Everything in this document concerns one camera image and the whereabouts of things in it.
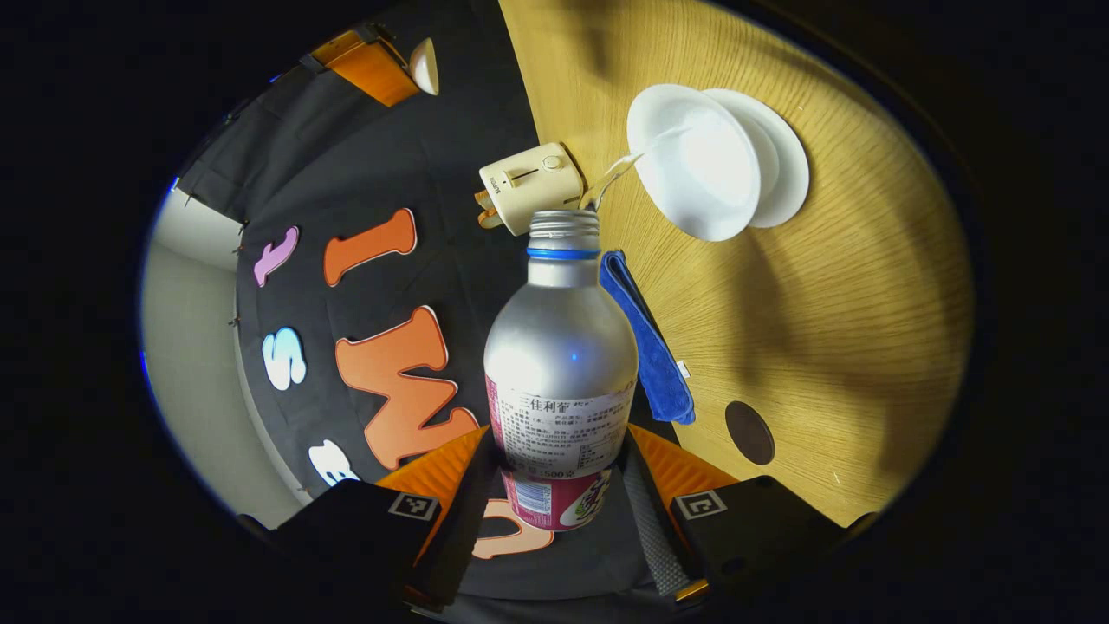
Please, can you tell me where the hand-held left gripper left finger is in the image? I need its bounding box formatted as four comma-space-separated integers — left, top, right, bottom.
238, 425, 499, 612

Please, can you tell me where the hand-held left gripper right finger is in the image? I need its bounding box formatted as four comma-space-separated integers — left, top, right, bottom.
619, 423, 876, 608

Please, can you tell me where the dark round coaster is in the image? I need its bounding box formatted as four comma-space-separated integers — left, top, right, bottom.
725, 400, 776, 466

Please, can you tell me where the silver water bottle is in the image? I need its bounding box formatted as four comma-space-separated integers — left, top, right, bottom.
483, 210, 640, 532

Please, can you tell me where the white teacup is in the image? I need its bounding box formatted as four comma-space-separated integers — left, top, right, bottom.
626, 83, 763, 243

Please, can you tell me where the blue folded towel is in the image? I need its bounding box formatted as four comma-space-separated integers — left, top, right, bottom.
600, 250, 697, 426

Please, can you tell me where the white toaster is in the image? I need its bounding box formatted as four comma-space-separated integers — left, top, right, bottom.
478, 142, 586, 237

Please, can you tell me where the white saucer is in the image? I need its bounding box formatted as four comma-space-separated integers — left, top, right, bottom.
702, 88, 811, 230

